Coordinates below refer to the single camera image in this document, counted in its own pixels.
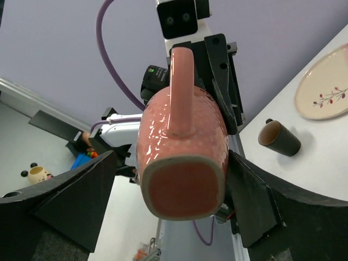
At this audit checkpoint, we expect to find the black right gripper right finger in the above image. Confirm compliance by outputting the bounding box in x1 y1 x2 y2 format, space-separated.
227 151 347 260

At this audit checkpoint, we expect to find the dark brown tumbler cup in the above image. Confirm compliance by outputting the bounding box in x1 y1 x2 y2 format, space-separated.
258 119 301 157

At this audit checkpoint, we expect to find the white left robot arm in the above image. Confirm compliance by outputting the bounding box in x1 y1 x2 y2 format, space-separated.
90 34 244 183

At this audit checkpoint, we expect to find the pink ceramic mug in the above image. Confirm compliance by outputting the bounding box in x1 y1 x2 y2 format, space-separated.
136 47 229 221

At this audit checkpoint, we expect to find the cream bear-shaped mug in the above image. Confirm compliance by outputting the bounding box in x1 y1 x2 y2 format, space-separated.
21 163 54 185

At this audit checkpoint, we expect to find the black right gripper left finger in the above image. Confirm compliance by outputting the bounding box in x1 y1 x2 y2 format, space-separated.
1 151 117 260

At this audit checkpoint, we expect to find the pink and cream plate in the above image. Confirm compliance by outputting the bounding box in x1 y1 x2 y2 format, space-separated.
294 44 347 120

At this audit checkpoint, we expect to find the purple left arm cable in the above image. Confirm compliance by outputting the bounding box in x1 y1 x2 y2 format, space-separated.
89 0 146 134

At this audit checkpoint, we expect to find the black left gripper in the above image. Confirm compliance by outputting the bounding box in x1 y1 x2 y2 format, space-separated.
140 33 246 135

